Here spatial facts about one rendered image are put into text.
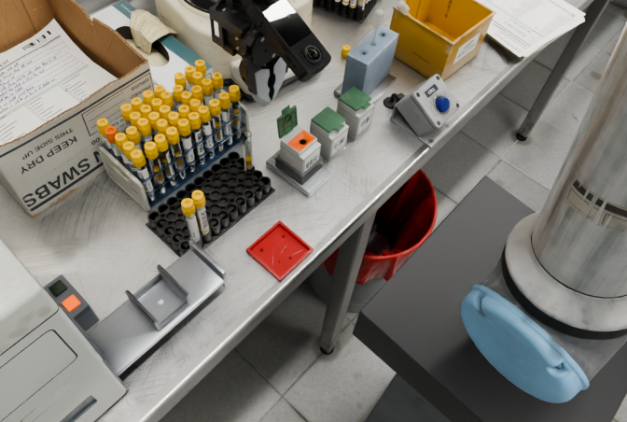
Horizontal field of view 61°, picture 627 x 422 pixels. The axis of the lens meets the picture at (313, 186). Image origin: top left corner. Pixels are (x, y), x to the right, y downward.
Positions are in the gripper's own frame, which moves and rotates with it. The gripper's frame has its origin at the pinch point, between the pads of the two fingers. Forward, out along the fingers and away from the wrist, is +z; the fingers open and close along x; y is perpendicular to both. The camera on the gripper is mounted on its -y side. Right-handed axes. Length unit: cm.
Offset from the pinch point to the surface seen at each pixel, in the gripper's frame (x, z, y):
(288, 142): 1.5, 3.5, -5.4
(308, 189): 2.1, 9.8, -10.3
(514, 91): -146, 99, -1
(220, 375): 17, 99, 3
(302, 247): 9.6, 11.0, -16.1
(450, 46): -32.3, 2.0, -11.1
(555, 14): -66, 10, -17
